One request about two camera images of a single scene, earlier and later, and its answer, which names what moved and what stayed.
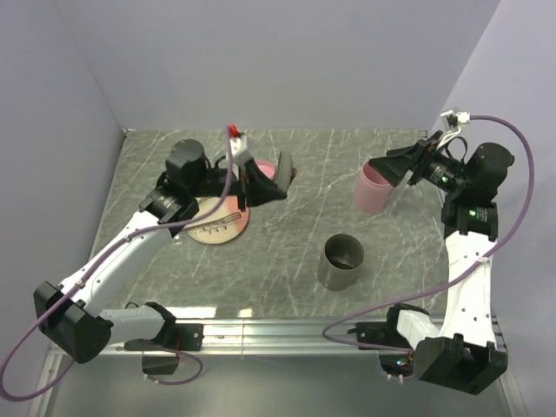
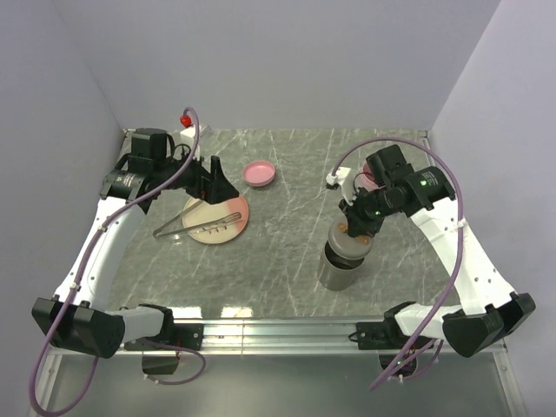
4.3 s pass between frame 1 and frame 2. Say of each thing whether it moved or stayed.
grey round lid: moved
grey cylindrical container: stayed
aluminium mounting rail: stayed
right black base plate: stayed
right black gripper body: moved
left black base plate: stayed
